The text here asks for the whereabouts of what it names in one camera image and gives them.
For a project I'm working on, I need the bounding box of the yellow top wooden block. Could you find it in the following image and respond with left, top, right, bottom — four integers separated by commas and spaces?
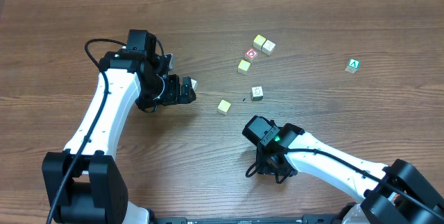
217, 100, 231, 115

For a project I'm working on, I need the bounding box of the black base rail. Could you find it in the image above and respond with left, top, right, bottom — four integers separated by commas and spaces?
150, 214, 341, 224

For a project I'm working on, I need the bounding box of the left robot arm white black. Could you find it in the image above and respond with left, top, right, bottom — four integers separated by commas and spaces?
42, 29, 196, 224

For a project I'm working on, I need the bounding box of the red circle wooden block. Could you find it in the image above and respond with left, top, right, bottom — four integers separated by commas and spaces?
244, 48, 258, 63

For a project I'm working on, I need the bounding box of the yellow block at top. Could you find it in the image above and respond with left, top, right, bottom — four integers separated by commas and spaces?
253, 35, 266, 51

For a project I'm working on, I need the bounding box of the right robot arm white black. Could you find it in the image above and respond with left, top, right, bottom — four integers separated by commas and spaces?
242, 115, 443, 223

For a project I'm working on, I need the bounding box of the green letter wooden block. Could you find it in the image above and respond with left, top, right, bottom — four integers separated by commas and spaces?
345, 58, 361, 74

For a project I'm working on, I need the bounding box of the white block with green edge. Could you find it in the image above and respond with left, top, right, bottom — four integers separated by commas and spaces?
251, 86, 264, 101

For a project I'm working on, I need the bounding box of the white block at top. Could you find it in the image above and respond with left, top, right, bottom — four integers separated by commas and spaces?
262, 40, 275, 56

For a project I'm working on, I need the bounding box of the yellow block near centre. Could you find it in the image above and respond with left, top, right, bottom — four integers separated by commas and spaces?
237, 60, 250, 75

